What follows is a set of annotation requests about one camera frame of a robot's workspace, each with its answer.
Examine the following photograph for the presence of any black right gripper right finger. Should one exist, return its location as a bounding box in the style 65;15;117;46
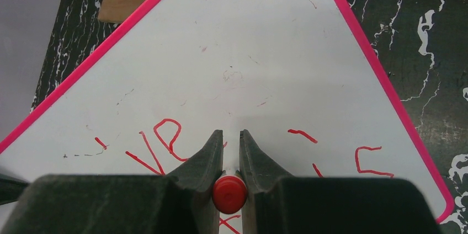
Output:
239;130;440;233

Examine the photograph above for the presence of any white red marker pen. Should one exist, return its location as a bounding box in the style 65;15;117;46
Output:
212;168;248;215

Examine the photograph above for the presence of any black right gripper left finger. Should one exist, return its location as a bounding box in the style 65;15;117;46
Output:
2;130;224;233

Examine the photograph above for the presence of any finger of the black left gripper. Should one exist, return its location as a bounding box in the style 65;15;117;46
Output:
0;174;29;205

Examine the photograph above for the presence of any pink framed whiteboard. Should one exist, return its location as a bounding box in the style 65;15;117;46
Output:
1;0;454;222

